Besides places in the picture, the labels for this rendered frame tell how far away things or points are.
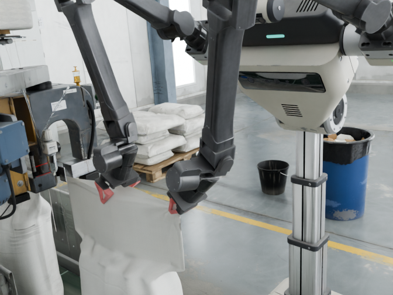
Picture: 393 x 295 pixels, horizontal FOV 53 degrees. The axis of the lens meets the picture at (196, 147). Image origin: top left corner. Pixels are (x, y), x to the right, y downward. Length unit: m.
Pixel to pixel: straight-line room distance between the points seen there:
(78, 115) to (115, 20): 5.45
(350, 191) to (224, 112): 2.48
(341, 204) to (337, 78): 2.16
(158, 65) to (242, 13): 6.69
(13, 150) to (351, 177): 2.57
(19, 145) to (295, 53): 0.80
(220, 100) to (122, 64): 6.14
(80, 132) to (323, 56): 0.87
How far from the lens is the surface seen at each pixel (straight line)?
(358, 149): 3.13
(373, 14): 0.97
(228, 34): 0.73
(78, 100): 1.48
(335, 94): 1.23
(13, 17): 1.15
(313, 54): 1.19
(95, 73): 1.08
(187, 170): 0.89
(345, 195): 3.24
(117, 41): 6.87
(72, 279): 2.12
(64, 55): 6.25
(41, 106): 1.40
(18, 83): 1.25
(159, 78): 7.38
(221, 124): 0.84
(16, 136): 1.09
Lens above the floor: 1.49
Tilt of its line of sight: 16 degrees down
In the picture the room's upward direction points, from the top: 4 degrees counter-clockwise
